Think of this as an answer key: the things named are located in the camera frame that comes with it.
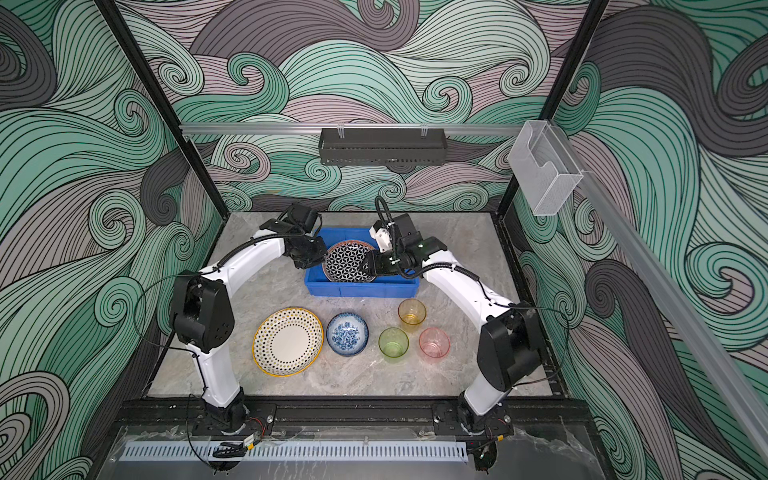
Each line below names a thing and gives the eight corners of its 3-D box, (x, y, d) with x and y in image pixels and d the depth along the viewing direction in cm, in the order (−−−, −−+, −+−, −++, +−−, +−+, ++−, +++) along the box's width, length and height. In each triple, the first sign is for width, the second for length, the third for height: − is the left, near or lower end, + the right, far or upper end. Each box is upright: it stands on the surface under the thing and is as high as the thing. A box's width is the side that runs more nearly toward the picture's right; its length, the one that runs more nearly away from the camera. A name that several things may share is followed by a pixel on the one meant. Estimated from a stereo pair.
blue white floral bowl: (329, 360, 85) (324, 349, 78) (332, 325, 92) (329, 312, 84) (367, 360, 85) (367, 349, 78) (368, 325, 92) (368, 312, 84)
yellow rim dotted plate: (246, 376, 82) (243, 373, 80) (264, 311, 95) (261, 307, 92) (319, 376, 82) (318, 373, 80) (327, 311, 95) (326, 307, 93)
